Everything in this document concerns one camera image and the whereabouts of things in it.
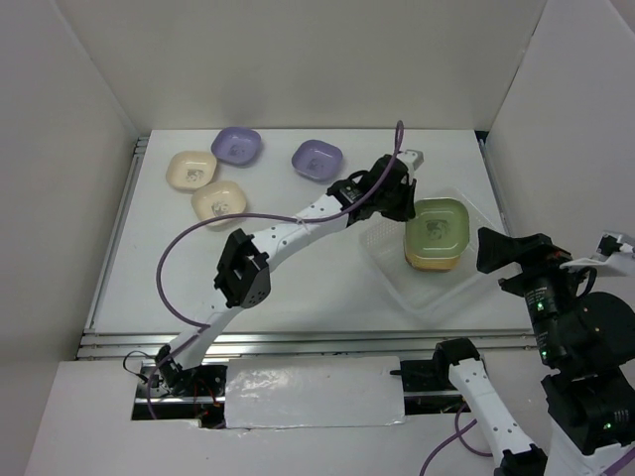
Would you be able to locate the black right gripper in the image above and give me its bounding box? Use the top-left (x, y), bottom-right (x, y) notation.
top-left (476, 220), bottom-right (601, 360)

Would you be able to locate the green panda plate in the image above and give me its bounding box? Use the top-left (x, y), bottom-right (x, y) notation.
top-left (404, 197), bottom-right (469, 256)

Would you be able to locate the yellow panda plate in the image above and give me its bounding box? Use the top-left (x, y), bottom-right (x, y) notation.
top-left (405, 251), bottom-right (460, 269)

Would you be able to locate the cream panda plate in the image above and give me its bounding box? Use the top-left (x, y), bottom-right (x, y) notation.
top-left (190, 180), bottom-right (247, 221)
top-left (166, 151), bottom-right (217, 191)

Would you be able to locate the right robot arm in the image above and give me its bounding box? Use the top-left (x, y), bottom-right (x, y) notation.
top-left (432, 227), bottom-right (634, 475)

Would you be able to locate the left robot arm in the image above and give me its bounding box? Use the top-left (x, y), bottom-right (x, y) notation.
top-left (155, 150), bottom-right (424, 396)

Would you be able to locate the white perforated plastic bin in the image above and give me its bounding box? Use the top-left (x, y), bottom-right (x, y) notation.
top-left (359, 187), bottom-right (504, 322)

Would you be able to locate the purple panda plate right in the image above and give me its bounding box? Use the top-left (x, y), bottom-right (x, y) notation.
top-left (291, 139), bottom-right (343, 182)

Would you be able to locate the purple panda plate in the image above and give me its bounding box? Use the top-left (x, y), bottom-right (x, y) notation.
top-left (291, 139), bottom-right (343, 182)
top-left (210, 127), bottom-right (262, 167)

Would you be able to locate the purple panda plate left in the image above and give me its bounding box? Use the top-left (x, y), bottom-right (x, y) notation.
top-left (210, 127), bottom-right (262, 167)

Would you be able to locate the white foam cover panel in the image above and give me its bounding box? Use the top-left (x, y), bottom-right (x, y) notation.
top-left (224, 356), bottom-right (406, 429)

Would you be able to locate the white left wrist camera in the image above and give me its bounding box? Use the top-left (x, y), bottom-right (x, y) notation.
top-left (397, 150), bottom-right (424, 176)

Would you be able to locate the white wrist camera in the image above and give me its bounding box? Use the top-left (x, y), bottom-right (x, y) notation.
top-left (560, 231), bottom-right (635, 278)
top-left (397, 150), bottom-right (424, 176)

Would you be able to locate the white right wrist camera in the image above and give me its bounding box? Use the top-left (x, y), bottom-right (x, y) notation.
top-left (560, 231), bottom-right (635, 278)

